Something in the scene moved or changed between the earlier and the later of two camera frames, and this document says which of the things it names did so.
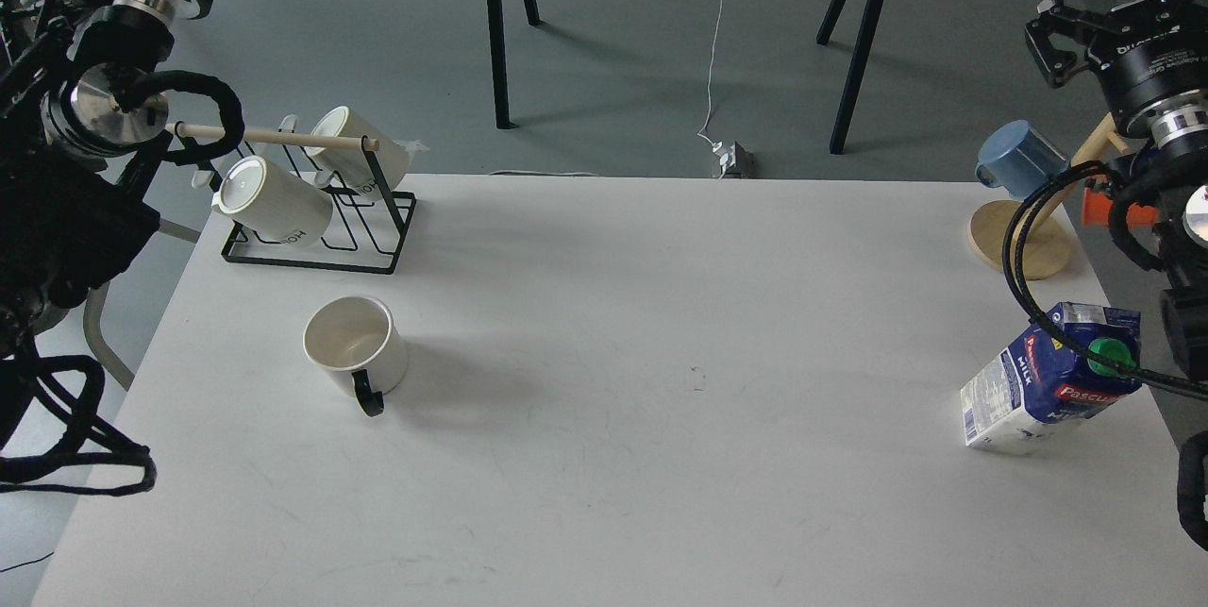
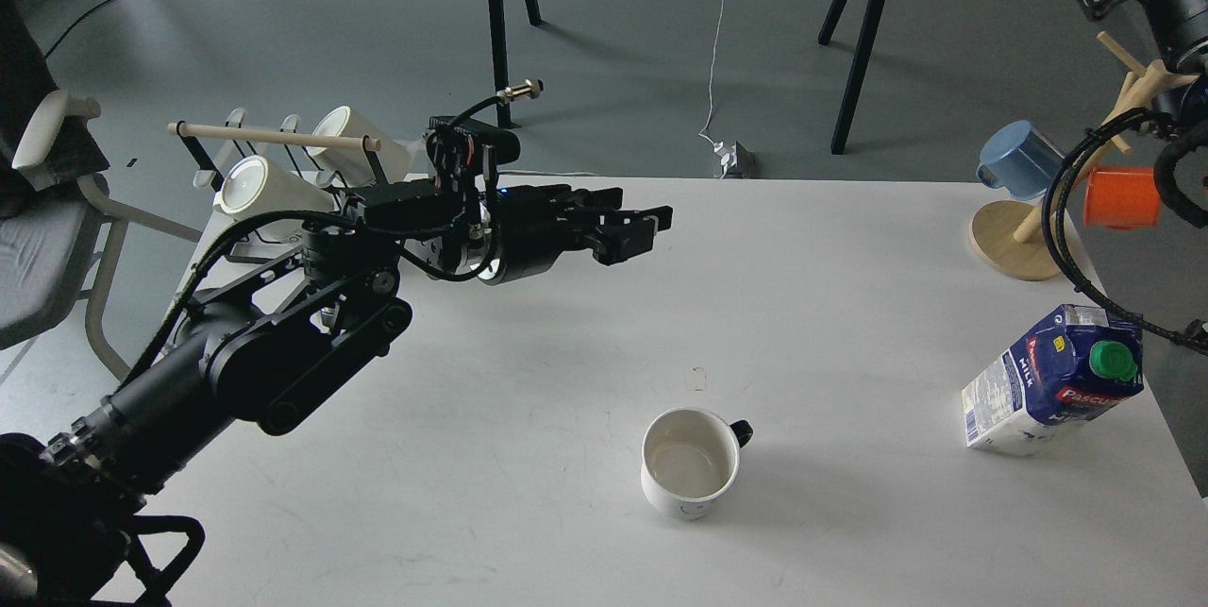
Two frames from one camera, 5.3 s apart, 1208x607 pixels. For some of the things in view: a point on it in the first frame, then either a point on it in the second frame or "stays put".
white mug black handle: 356,342 → 690,460
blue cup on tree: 1015,156 stays put
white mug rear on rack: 349,167 stays put
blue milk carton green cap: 1043,385 stays put
